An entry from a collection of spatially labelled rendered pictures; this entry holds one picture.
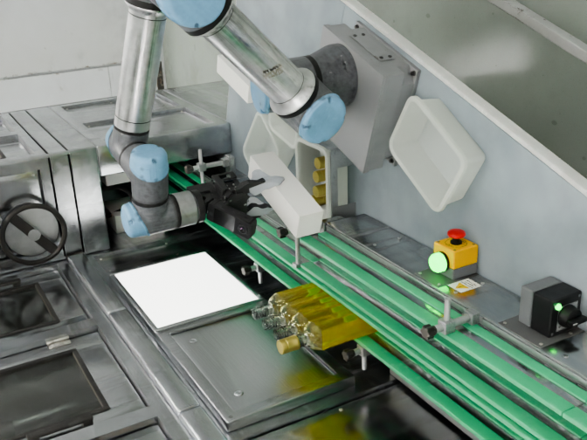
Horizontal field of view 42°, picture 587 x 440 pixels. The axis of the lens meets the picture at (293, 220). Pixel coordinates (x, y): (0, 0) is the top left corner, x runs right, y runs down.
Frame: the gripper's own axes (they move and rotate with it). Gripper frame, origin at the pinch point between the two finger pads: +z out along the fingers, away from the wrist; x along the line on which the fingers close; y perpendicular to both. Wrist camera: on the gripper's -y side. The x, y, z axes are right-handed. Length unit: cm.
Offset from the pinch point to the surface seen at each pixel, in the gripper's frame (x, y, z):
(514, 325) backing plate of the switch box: -1, -53, 24
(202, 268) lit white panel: 64, 45, 4
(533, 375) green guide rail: -2, -65, 17
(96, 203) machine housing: 62, 86, -18
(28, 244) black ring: 70, 82, -42
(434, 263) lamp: 3.9, -29.1, 23.8
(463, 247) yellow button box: 0.4, -30.1, 30.0
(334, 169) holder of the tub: 11.5, 17.7, 27.3
